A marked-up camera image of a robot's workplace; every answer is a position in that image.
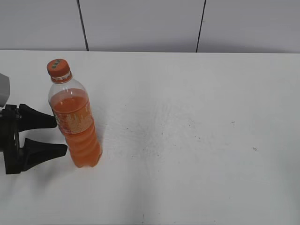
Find orange drink plastic bottle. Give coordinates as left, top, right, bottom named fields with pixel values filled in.
left=48, top=72, right=102, bottom=167

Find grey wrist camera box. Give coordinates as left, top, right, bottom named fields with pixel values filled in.
left=0, top=73, right=10, bottom=107

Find orange bottle cap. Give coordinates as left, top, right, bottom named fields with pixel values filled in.
left=46, top=59, right=70, bottom=78

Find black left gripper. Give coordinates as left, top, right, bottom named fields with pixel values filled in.
left=0, top=104, right=68, bottom=174

